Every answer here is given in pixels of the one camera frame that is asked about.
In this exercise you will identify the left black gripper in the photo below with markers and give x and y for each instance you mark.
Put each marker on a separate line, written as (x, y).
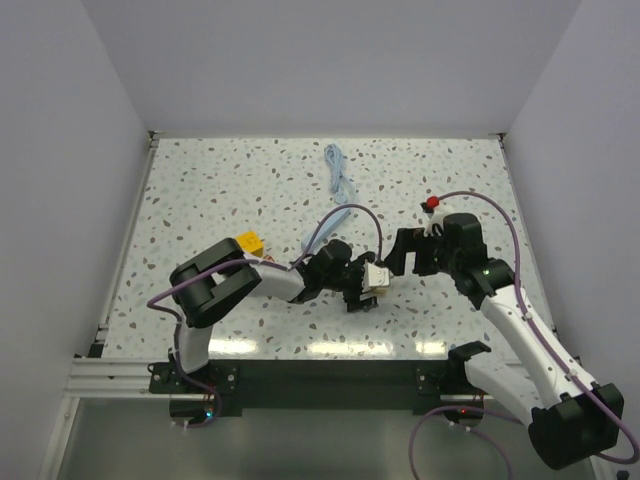
(353, 299)

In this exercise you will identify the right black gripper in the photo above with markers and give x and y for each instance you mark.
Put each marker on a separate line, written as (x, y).
(408, 240)

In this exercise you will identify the light blue power strip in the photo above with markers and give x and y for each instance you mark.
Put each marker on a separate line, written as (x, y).
(313, 241)

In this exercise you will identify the yellow cube socket adapter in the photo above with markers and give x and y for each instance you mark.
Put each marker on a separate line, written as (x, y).
(251, 243)

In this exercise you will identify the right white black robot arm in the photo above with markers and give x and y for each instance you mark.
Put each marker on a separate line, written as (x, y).
(568, 414)

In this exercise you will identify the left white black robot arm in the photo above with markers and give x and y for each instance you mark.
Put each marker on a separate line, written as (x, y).
(213, 283)

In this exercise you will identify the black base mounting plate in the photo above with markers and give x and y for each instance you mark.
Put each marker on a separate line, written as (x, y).
(406, 385)

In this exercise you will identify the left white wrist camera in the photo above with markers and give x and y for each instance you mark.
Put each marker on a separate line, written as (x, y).
(375, 277)

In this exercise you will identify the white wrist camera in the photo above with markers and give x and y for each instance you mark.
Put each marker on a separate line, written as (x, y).
(375, 277)
(436, 213)

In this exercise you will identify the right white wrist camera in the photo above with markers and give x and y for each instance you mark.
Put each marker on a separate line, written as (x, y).
(436, 213)

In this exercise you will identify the aluminium table frame rail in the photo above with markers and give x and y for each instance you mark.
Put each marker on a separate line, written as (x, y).
(98, 378)

